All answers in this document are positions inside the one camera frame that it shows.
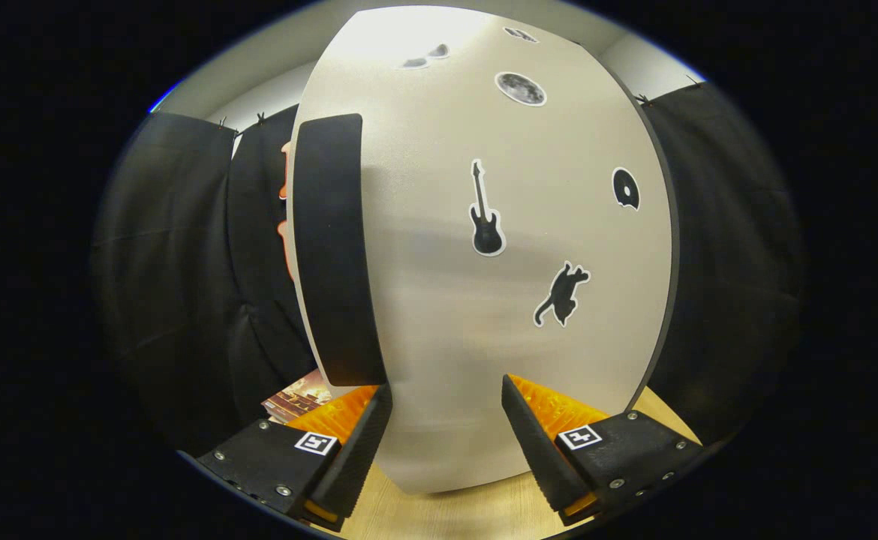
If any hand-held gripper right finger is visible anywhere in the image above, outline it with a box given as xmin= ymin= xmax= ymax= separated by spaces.
xmin=501 ymin=373 xmax=704 ymax=526

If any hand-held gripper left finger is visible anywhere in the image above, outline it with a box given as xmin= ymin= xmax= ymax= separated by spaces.
xmin=195 ymin=382 xmax=393 ymax=533

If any brown cover book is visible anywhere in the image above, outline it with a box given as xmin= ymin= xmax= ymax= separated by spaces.
xmin=261 ymin=367 xmax=335 ymax=425

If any black backdrop cloth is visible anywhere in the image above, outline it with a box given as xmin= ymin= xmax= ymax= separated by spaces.
xmin=92 ymin=79 xmax=804 ymax=451

